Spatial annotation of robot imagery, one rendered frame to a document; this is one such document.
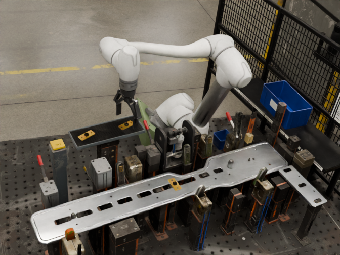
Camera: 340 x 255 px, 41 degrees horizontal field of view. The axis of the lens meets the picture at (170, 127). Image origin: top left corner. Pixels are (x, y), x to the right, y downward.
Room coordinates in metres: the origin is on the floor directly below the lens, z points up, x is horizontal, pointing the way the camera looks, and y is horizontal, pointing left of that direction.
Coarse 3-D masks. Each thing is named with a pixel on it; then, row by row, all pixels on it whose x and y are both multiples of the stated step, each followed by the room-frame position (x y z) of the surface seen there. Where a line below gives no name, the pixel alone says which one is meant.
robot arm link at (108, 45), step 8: (104, 40) 1.99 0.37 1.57; (112, 40) 1.98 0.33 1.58; (120, 40) 1.99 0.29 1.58; (200, 40) 2.15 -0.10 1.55; (104, 48) 1.94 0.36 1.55; (112, 48) 1.92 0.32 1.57; (120, 48) 1.92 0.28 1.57; (144, 48) 2.04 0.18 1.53; (152, 48) 2.04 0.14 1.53; (160, 48) 2.04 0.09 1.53; (168, 48) 2.05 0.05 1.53; (176, 48) 2.06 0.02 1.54; (184, 48) 2.07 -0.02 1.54; (192, 48) 2.08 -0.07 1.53; (200, 48) 2.10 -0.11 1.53; (208, 48) 2.12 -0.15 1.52; (104, 56) 1.93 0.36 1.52; (168, 56) 2.05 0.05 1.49; (176, 56) 2.04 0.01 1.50; (184, 56) 2.05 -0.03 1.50; (192, 56) 2.07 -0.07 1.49; (200, 56) 2.10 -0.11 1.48; (208, 56) 2.13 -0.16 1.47
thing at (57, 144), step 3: (51, 141) 1.66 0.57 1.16; (54, 141) 1.67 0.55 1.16; (57, 141) 1.67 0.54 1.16; (60, 141) 1.67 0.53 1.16; (51, 144) 1.64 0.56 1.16; (54, 144) 1.64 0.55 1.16; (57, 144) 1.65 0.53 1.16; (60, 144) 1.65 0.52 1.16; (63, 144) 1.65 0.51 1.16; (54, 147) 1.62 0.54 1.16; (57, 147) 1.63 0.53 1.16; (60, 147) 1.63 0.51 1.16; (63, 147) 1.64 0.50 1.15
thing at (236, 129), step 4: (236, 112) 2.02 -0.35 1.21; (240, 112) 2.02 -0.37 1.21; (236, 116) 2.01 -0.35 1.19; (240, 116) 1.99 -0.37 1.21; (244, 116) 1.99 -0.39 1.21; (236, 120) 2.00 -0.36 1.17; (240, 120) 2.01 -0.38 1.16; (236, 124) 1.99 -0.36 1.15; (240, 124) 2.01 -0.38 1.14; (236, 128) 1.99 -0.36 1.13; (240, 128) 2.00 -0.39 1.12; (236, 132) 1.99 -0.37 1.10; (240, 132) 2.00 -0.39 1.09
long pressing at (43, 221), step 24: (264, 144) 2.04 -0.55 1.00; (216, 168) 1.79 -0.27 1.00; (240, 168) 1.81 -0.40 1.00; (120, 192) 1.53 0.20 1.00; (168, 192) 1.57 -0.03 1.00; (192, 192) 1.59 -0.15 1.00; (48, 216) 1.33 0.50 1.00; (96, 216) 1.37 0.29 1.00; (120, 216) 1.39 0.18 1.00; (48, 240) 1.21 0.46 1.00
